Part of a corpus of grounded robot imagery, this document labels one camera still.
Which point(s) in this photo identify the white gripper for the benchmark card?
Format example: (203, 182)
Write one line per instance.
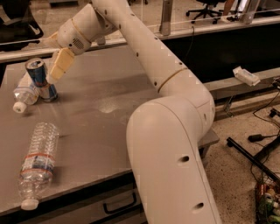
(69, 37)

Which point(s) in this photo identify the redbull can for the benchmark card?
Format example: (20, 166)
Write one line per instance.
(36, 68)

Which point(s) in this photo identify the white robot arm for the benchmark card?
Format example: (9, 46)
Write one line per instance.
(163, 134)

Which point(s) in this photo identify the white label plastic bottle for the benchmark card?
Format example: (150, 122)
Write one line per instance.
(25, 94)

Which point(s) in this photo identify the clear plastic water bottle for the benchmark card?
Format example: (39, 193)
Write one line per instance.
(36, 173)

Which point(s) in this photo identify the black office chair left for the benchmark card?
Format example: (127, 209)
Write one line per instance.
(21, 28)

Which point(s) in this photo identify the black office chair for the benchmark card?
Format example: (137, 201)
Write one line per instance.
(21, 28)
(208, 10)

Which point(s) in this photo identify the black office chair right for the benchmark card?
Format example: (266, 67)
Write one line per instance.
(208, 10)

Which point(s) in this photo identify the white tissue packet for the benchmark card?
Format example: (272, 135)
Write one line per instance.
(245, 76)

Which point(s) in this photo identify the black stand leg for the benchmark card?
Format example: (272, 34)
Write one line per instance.
(232, 143)

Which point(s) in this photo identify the black power adapter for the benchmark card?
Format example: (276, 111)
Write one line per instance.
(255, 138)

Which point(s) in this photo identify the left metal bracket post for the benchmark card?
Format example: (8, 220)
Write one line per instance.
(101, 41)

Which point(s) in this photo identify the metal bracket post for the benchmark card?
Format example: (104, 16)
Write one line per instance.
(165, 25)
(249, 11)
(101, 41)

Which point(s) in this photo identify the middle metal bracket post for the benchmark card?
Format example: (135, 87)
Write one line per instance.
(165, 25)

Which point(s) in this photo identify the black drawer handle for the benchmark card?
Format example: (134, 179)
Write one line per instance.
(119, 202)

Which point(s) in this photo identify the right metal bracket post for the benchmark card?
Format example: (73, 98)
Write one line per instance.
(249, 11)

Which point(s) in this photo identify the wire basket of items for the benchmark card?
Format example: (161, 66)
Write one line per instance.
(267, 203)

